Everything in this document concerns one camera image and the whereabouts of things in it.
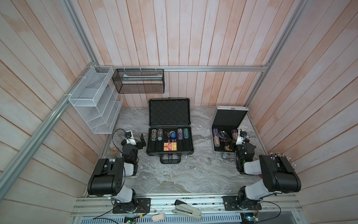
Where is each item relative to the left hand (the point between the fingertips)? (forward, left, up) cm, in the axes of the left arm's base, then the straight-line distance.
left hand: (136, 136), depth 91 cm
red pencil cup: (-17, -81, +7) cm, 83 cm away
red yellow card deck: (-5, -23, -6) cm, 24 cm away
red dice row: (+1, -24, -8) cm, 25 cm away
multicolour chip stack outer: (+4, -11, -5) cm, 13 cm away
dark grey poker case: (+20, -22, 0) cm, 29 cm away
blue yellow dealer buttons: (+6, -24, -7) cm, 26 cm away
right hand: (+1, -66, +1) cm, 66 cm away
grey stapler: (-40, -31, -7) cm, 51 cm away
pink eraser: (-44, -18, -7) cm, 48 cm away
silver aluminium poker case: (+12, -63, +2) cm, 64 cm away
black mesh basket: (+38, +1, +17) cm, 42 cm away
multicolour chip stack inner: (+4, -15, -5) cm, 17 cm away
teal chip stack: (+6, -34, -5) cm, 35 cm away
